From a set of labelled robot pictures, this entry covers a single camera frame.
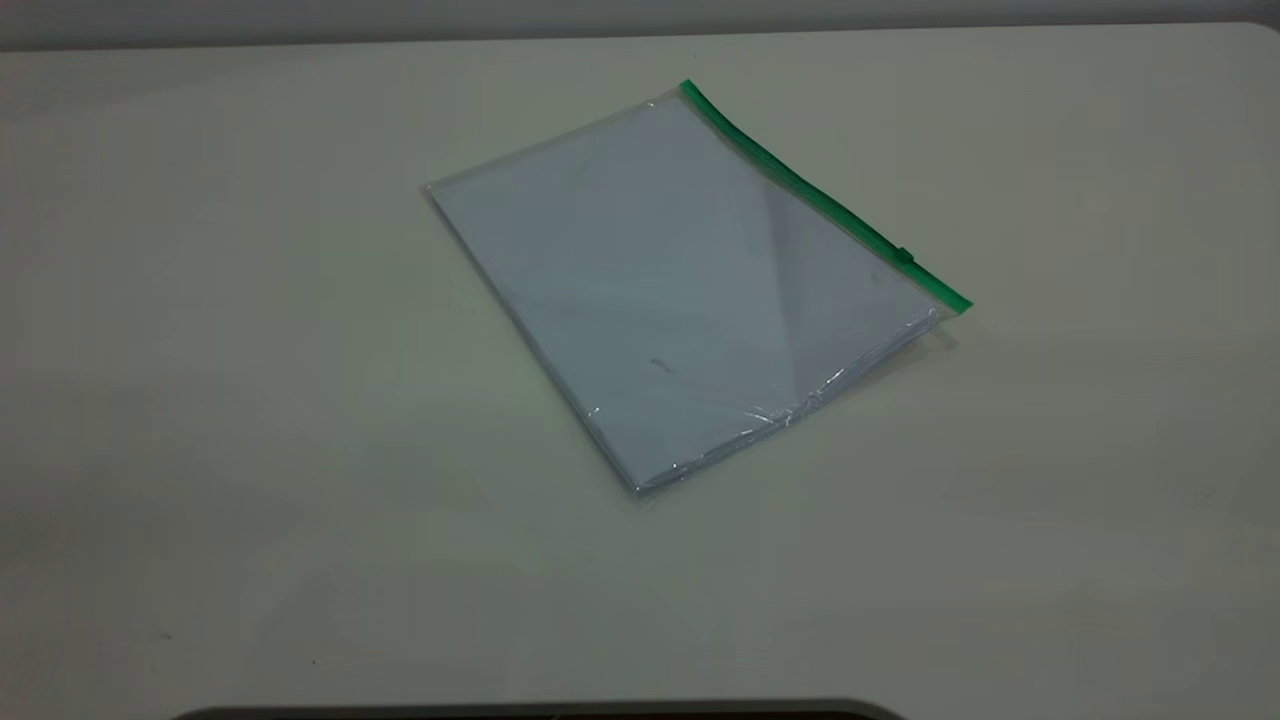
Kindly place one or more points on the clear zip bag green zipper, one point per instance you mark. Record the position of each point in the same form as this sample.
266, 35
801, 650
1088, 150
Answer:
700, 290

